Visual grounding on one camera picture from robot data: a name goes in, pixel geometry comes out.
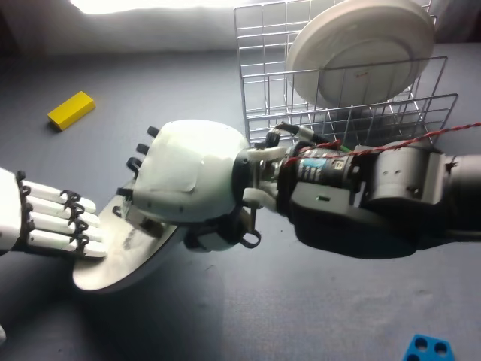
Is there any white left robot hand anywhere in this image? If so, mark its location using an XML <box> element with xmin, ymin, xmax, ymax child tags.
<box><xmin>0</xmin><ymin>167</ymin><xmax>108</xmax><ymax>260</ymax></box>

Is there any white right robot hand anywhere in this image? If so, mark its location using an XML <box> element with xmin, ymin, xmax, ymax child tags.
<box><xmin>112</xmin><ymin>119</ymin><xmax>251</xmax><ymax>253</ymax></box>

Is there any white round plate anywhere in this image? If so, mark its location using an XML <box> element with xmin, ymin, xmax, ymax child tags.
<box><xmin>72</xmin><ymin>178</ymin><xmax>185</xmax><ymax>294</ymax></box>
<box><xmin>285</xmin><ymin>0</ymin><xmax>437</xmax><ymax>110</ymax></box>

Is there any yellow rectangular block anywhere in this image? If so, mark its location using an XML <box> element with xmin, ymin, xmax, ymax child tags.
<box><xmin>47</xmin><ymin>90</ymin><xmax>95</xmax><ymax>132</ymax></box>

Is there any white backdrop sheet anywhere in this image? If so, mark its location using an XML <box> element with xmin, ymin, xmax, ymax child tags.
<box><xmin>0</xmin><ymin>0</ymin><xmax>481</xmax><ymax>57</ymax></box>

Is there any blue pentagon block with holes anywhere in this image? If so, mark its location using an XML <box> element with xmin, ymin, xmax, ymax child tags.
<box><xmin>404</xmin><ymin>333</ymin><xmax>458</xmax><ymax>361</ymax></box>

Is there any wire dish rack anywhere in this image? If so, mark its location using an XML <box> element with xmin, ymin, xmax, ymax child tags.
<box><xmin>233</xmin><ymin>0</ymin><xmax>460</xmax><ymax>151</ymax></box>

